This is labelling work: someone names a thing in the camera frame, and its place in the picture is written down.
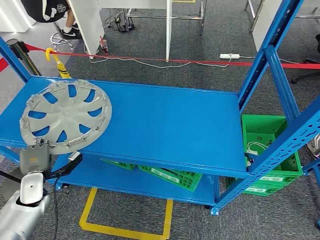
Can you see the white power strip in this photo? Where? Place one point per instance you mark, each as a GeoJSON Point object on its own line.
{"type": "Point", "coordinates": [229, 56]}

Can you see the yellow umbrella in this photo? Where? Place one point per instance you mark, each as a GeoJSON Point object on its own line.
{"type": "Point", "coordinates": [62, 70]}

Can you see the person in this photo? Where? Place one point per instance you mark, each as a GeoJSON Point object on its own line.
{"type": "Point", "coordinates": [44, 10]}

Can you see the blue metal shelf rack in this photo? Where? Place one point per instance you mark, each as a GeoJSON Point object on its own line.
{"type": "Point", "coordinates": [162, 126]}
{"type": "Point", "coordinates": [311, 165]}

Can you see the black stanchion post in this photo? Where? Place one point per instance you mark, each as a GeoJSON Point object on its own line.
{"type": "Point", "coordinates": [23, 54]}

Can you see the pale left wrist box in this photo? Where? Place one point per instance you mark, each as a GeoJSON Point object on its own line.
{"type": "Point", "coordinates": [32, 187]}

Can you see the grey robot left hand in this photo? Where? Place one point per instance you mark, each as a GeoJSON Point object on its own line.
{"type": "Point", "coordinates": [35, 160]}

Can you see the silver plastic wheel hubcap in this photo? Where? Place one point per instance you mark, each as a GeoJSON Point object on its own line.
{"type": "Point", "coordinates": [66, 114]}

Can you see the drink cup red straw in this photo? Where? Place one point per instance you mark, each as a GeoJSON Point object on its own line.
{"type": "Point", "coordinates": [104, 46]}

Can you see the chrome stool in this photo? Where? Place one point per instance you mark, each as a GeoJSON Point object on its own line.
{"type": "Point", "coordinates": [57, 39]}

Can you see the red barrier tape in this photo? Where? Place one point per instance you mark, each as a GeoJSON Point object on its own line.
{"type": "Point", "coordinates": [300, 66]}

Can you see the chrome table frame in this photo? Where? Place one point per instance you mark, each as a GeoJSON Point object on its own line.
{"type": "Point", "coordinates": [162, 16]}

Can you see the black office chair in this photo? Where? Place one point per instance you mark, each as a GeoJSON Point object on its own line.
{"type": "Point", "coordinates": [306, 76]}

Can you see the yellow floor tape rectangle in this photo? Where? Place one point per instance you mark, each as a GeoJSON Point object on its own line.
{"type": "Point", "coordinates": [112, 231]}

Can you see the white desk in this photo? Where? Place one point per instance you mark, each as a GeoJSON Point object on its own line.
{"type": "Point", "coordinates": [87, 23]}
{"type": "Point", "coordinates": [265, 23]}

